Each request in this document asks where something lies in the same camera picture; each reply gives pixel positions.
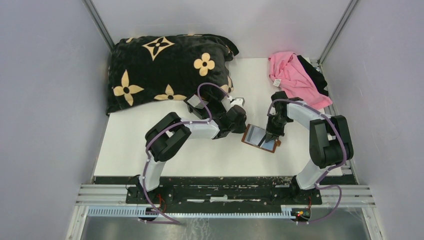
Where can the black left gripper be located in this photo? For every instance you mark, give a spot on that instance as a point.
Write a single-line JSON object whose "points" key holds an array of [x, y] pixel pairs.
{"points": [[241, 130]]}

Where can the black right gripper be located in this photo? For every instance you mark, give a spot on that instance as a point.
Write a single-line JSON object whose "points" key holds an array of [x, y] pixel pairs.
{"points": [[271, 132]]}

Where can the brown leather card holder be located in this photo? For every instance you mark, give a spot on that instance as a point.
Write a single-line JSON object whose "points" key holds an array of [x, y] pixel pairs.
{"points": [[271, 145]]}

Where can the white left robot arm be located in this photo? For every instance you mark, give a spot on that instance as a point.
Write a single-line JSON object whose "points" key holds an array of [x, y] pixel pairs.
{"points": [[166, 138]]}

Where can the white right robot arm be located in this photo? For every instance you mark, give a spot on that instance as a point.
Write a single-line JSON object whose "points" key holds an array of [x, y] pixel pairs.
{"points": [[330, 143]]}

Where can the white card stack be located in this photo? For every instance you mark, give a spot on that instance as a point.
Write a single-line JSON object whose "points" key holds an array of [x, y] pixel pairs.
{"points": [[195, 102]]}

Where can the pink cloth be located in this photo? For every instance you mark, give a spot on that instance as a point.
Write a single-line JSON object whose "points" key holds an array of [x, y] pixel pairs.
{"points": [[287, 73]]}

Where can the black cloth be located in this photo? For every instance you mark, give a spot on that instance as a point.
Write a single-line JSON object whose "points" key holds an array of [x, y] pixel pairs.
{"points": [[317, 77]]}

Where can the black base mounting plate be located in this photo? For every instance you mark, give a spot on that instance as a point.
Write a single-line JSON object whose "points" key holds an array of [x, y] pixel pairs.
{"points": [[215, 195]]}

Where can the black floral plush pillow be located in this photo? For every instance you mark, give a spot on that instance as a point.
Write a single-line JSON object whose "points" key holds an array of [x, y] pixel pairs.
{"points": [[160, 68]]}

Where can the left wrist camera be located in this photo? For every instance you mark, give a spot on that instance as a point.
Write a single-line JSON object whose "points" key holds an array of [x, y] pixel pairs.
{"points": [[236, 101]]}

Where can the white slotted cable duct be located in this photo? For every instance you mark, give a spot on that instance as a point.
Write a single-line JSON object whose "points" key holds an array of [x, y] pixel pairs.
{"points": [[143, 212]]}

